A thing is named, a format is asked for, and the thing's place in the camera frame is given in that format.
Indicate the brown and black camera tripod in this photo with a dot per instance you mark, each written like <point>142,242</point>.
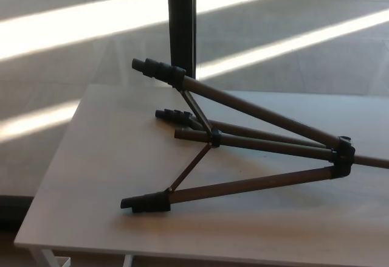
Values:
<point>243,183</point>

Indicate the black vertical pole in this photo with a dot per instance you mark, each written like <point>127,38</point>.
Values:
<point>182,20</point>

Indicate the white metal table leg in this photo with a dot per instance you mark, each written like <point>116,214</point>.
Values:
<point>45,253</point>
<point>127,261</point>

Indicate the black floor mat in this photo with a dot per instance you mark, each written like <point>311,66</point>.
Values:
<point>15,212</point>

